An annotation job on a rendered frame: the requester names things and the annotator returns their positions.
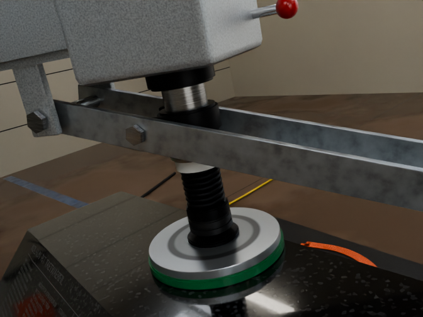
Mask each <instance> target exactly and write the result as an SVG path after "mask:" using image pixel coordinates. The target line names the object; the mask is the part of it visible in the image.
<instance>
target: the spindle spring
mask: <svg viewBox="0 0 423 317"><path fill-rule="evenodd" d="M211 171H212V172H211ZM209 172H210V173H209ZM206 173H208V174H206ZM180 174H181V179H182V180H183V182H182V183H183V186H184V187H183V189H184V190H185V192H184V194H185V196H186V200H187V205H188V207H190V208H196V209H200V208H207V207H210V206H213V205H215V204H217V203H219V202H221V203H224V202H225V201H226V197H225V192H224V187H223V182H222V176H221V172H220V168H218V167H214V168H212V169H208V170H205V171H202V172H195V173H180ZM203 174H205V175H203ZM197 175H202V176H198V177H193V176H197ZM208 178H210V179H208ZM205 179H207V180H205ZM202 180H205V181H202ZM196 181H201V182H196ZM211 183H212V184H211ZM207 184H210V185H207ZM205 185H207V186H205ZM200 186H204V187H200ZM192 187H198V188H192ZM212 188H213V189H212ZM209 189H211V190H209ZM208 190H209V191H208ZM203 191H206V192H203ZM194 192H201V193H194ZM214 193H215V194H214ZM212 194H213V195H212ZM210 195H211V196H210ZM206 196H208V197H206ZM199 197H204V198H199ZM195 198H199V199H195ZM213 199H214V200H213ZM207 201H209V202H207ZM205 202H207V203H205ZM194 203H202V204H194Z"/></svg>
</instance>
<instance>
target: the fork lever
mask: <svg viewBox="0 0 423 317"><path fill-rule="evenodd" d="M78 94H79V100H77V101H74V102H71V103H70V102H65V101H59V100H55V99H53V100H54V104H55V108H56V111H57V115H58V117H59V121H60V125H61V128H62V133H61V134H65V135H70V136H75V137H79V138H84V139H88V140H93V141H97V142H102V143H107V144H111V145H116V146H120V147H125V148H131V149H134V150H140V151H143V152H149V153H154V154H158V155H163V156H166V157H172V158H175V159H181V160H186V161H190V162H195V163H198V164H204V165H209V166H213V167H218V168H221V169H227V170H232V171H236V172H241V173H245V174H250V175H256V176H259V177H265V178H268V179H274V180H277V181H283V182H288V183H291V184H297V185H300V186H306V187H311V188H314V189H320V190H323V191H329V192H334V193H338V194H343V195H347V196H352V197H358V198H361V199H367V200H370V201H376V202H379V203H384V204H390V205H393V206H399V207H402V208H407V209H413V210H416V211H422V212H423V140H416V139H412V138H405V137H400V136H394V135H387V134H382V133H375V132H371V131H364V130H357V129H352V128H345V127H341V126H334V125H326V124H322V123H315V122H311V121H303V120H296V119H292V118H285V117H280V116H274V115H270V114H262V113H255V112H251V111H244V110H239V109H232V108H225V107H221V106H219V111H220V117H221V121H222V125H221V127H220V128H219V130H214V129H211V128H204V127H200V126H194V125H187V124H184V123H177V122H173V121H167V120H161V119H157V118H153V117H157V114H158V113H159V108H160V107H162V106H164V102H163V98H162V97H160V96H153V95H149V94H142V93H138V92H131V91H124V90H119V89H112V88H108V87H101V86H84V85H80V84H78ZM26 118H27V125H28V127H29V128H30V129H31V130H32V131H34V132H35V133H36V134H37V133H39V132H41V131H43V130H46V129H47V121H46V117H44V115H43V114H41V113H40V112H39V111H34V112H32V113H30V114H28V115H26Z"/></svg>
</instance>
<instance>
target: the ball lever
mask: <svg viewBox="0 0 423 317"><path fill-rule="evenodd" d="M297 11H298V1H297V0H278V1H277V2H276V4H273V5H269V6H264V7H260V8H255V9H252V11H251V13H252V18H253V19H256V18H262V17H266V16H272V15H276V14H277V15H278V16H279V17H280V18H283V19H290V18H292V17H294V15H296V13H297Z"/></svg>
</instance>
